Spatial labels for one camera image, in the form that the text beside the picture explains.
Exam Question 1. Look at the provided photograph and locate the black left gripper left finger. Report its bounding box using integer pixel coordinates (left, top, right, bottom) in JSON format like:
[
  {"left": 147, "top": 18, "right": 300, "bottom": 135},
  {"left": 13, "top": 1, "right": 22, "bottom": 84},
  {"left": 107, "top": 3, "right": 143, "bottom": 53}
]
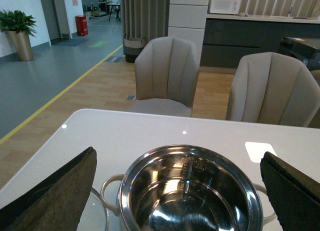
[{"left": 0, "top": 147, "right": 97, "bottom": 231}]

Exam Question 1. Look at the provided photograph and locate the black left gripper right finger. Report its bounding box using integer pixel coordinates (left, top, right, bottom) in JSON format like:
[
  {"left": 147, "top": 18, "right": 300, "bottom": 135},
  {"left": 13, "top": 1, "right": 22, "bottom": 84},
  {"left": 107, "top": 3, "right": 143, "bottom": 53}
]
[{"left": 260, "top": 151, "right": 320, "bottom": 231}]

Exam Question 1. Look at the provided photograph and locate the glass pot lid with knob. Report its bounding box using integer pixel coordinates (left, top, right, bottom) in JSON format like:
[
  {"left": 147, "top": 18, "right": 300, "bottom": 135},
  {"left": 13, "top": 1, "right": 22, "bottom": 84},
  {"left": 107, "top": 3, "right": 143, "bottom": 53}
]
[{"left": 77, "top": 187, "right": 109, "bottom": 231}]

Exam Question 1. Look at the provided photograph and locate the pale green electric cooking pot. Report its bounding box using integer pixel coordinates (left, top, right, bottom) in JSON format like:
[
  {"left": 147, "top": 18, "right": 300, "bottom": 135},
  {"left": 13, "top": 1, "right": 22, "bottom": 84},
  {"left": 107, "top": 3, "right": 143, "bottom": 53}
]
[{"left": 100, "top": 144, "right": 276, "bottom": 231}]

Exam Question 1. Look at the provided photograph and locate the gold plant pot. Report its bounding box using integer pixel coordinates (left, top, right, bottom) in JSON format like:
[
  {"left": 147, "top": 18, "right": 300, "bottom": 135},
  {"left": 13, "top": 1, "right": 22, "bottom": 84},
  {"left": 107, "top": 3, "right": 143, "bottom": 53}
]
[{"left": 7, "top": 31, "right": 34, "bottom": 61}]

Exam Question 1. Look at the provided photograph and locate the beige upholstered chair right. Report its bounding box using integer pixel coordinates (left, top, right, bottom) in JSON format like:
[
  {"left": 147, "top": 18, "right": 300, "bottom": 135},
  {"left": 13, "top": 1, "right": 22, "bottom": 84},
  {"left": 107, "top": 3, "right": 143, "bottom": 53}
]
[{"left": 225, "top": 52, "right": 320, "bottom": 127}]

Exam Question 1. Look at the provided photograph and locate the beige upholstered chair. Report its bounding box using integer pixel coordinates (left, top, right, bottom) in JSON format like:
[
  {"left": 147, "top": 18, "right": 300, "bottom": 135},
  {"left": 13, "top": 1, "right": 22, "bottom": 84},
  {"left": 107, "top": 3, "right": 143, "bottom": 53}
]
[
  {"left": 128, "top": 36, "right": 200, "bottom": 117},
  {"left": 225, "top": 52, "right": 320, "bottom": 127}
]

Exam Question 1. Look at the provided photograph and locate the black appliance at right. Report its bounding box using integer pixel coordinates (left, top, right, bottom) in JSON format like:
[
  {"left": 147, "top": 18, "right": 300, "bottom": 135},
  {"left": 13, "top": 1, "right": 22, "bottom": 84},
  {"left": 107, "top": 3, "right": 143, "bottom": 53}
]
[{"left": 278, "top": 37, "right": 320, "bottom": 71}]

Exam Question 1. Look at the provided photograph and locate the dark kitchen counter cabinet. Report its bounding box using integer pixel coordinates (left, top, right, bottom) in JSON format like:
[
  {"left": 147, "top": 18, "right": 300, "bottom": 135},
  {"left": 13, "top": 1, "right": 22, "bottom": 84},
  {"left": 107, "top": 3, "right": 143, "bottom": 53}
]
[{"left": 200, "top": 14, "right": 320, "bottom": 68}]

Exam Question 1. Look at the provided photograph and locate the beige upholstered chair left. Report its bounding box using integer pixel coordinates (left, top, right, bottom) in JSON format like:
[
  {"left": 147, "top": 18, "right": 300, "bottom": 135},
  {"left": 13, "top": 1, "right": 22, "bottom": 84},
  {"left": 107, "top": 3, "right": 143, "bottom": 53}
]
[{"left": 128, "top": 36, "right": 200, "bottom": 117}]

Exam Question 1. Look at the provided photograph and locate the red fire extinguisher box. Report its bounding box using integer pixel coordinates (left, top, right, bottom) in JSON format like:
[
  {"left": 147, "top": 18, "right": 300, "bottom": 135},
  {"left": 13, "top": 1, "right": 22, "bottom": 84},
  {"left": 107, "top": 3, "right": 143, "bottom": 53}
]
[{"left": 75, "top": 15, "right": 89, "bottom": 36}]

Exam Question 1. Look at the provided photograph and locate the green potted plant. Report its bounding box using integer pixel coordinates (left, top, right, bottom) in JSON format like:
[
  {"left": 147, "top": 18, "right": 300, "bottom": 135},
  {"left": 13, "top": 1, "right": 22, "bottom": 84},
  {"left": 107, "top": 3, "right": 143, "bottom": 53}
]
[{"left": 0, "top": 10, "right": 37, "bottom": 37}]

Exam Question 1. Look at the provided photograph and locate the chrome kitchen faucet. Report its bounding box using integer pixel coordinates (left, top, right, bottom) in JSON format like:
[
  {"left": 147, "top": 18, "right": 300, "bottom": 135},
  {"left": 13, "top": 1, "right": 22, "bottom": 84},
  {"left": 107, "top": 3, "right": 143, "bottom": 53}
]
[{"left": 286, "top": 0, "right": 305, "bottom": 18}]

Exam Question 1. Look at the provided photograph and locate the white microwave oven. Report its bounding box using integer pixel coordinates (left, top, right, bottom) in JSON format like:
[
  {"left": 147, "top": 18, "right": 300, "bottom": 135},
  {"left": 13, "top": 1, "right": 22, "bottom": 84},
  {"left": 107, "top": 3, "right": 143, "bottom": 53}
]
[{"left": 208, "top": 0, "right": 241, "bottom": 15}]

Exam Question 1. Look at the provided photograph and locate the distant black table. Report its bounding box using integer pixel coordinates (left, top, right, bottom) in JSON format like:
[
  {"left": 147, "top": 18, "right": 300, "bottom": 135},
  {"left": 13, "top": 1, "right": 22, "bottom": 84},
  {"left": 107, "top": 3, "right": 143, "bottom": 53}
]
[{"left": 105, "top": 3, "right": 121, "bottom": 21}]

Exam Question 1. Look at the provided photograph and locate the white panelled pillar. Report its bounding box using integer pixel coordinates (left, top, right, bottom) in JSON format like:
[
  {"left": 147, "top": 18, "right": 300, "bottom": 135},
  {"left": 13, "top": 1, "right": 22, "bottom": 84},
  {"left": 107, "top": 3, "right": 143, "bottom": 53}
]
[{"left": 168, "top": 0, "right": 209, "bottom": 62}]

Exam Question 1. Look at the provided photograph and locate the woven basket with handles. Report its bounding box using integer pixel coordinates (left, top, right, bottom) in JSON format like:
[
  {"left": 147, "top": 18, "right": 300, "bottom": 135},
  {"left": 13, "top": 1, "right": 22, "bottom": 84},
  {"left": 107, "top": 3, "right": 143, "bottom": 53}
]
[{"left": 123, "top": 33, "right": 147, "bottom": 63}]

